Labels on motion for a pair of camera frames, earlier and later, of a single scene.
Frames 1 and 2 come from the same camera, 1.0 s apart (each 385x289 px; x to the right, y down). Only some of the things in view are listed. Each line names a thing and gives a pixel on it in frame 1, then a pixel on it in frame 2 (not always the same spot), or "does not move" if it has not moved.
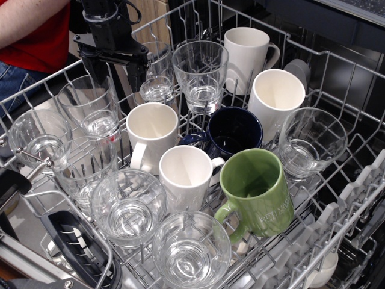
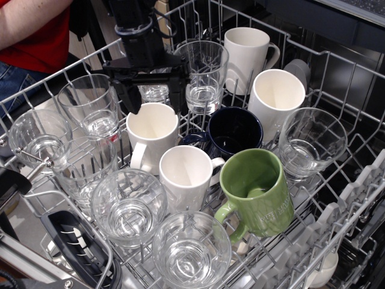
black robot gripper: [110, 39] -> [146, 61]
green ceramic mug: [258, 195] does not move
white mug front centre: [186, 173] does not move
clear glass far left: [41, 141] does not move
